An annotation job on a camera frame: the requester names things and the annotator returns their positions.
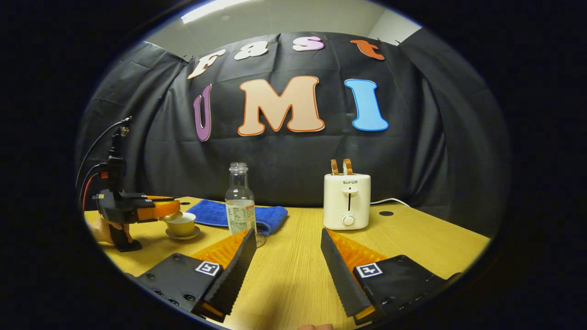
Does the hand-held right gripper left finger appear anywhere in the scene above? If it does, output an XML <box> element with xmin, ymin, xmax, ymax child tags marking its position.
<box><xmin>137</xmin><ymin>228</ymin><xmax>257</xmax><ymax>323</ymax></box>

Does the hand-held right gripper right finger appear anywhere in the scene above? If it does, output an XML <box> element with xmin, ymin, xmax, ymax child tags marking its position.
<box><xmin>320</xmin><ymin>228</ymin><xmax>461</xmax><ymax>325</ymax></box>

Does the cream ceramic teacup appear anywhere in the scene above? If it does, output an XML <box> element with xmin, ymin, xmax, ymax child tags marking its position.
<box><xmin>164</xmin><ymin>212</ymin><xmax>197</xmax><ymax>237</ymax></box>

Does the clear plastic water bottle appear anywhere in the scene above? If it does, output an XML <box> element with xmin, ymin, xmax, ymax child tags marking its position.
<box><xmin>225</xmin><ymin>162</ymin><xmax>257</xmax><ymax>237</ymax></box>

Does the cream saucer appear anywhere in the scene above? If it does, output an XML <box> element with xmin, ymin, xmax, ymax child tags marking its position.
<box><xmin>166</xmin><ymin>225</ymin><xmax>201</xmax><ymax>241</ymax></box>

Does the blue folded towel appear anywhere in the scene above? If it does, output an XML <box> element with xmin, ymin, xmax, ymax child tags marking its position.
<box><xmin>186</xmin><ymin>199</ymin><xmax>288</xmax><ymax>237</ymax></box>

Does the cream toaster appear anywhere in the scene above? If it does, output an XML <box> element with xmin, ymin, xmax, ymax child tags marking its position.
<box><xmin>323</xmin><ymin>173</ymin><xmax>371</xmax><ymax>231</ymax></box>

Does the black backdrop cloth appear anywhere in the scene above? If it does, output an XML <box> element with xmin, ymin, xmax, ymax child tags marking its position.
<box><xmin>76</xmin><ymin>31</ymin><xmax>512</xmax><ymax>237</ymax></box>

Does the red gripper cable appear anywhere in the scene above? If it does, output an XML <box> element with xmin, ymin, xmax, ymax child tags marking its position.
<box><xmin>82</xmin><ymin>173</ymin><xmax>99</xmax><ymax>212</ymax></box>

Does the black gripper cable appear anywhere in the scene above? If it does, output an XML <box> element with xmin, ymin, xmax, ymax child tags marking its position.
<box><xmin>76</xmin><ymin>117</ymin><xmax>133</xmax><ymax>188</ymax></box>

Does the white toaster cable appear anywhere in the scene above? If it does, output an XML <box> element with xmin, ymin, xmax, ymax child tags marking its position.
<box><xmin>370</xmin><ymin>198</ymin><xmax>411</xmax><ymax>208</ymax></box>

